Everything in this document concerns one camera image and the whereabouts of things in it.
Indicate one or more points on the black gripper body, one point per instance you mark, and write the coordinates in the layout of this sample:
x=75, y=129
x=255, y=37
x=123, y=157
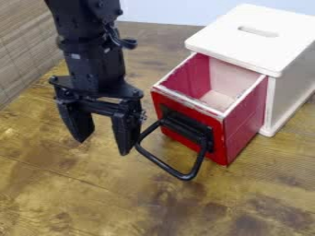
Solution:
x=95, y=84

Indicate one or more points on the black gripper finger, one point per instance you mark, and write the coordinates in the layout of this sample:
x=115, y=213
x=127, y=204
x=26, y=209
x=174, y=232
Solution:
x=76, y=119
x=126, y=125

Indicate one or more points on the red wooden drawer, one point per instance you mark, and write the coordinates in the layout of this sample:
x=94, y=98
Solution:
x=221, y=95

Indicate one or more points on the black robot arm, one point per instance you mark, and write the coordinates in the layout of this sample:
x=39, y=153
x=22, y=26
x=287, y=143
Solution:
x=86, y=27

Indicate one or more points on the white wooden box cabinet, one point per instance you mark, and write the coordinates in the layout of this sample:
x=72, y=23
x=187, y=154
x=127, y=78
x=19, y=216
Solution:
x=270, y=41

